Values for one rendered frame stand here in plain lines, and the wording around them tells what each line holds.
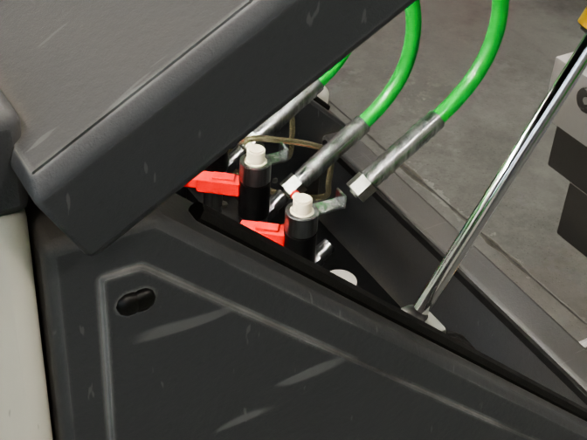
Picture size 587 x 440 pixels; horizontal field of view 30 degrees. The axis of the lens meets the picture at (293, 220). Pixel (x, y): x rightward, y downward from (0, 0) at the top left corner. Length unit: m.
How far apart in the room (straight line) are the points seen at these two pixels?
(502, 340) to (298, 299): 0.72
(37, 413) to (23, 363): 0.03
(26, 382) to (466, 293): 0.81
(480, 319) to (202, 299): 0.77
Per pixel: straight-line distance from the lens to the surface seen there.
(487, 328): 1.13
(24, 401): 0.38
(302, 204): 0.89
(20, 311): 0.35
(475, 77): 0.93
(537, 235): 2.80
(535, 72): 3.50
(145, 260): 0.36
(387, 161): 0.92
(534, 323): 1.09
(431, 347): 0.49
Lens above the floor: 1.66
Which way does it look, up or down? 38 degrees down
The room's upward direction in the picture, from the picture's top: 4 degrees clockwise
